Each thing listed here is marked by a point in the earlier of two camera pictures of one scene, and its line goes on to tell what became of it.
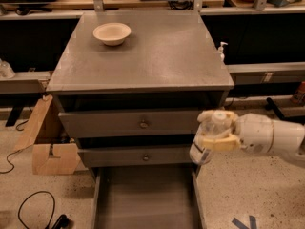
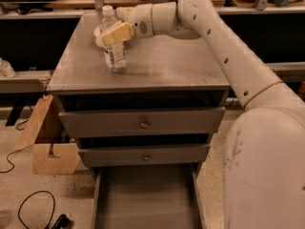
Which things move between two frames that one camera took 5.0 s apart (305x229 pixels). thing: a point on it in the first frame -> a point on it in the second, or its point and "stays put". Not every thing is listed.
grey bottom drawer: (148, 197) stays put
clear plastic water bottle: (218, 125) -> (114, 53)
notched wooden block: (46, 164) stays put
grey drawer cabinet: (130, 88) stays put
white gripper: (254, 132) -> (140, 20)
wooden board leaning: (30, 131) stays put
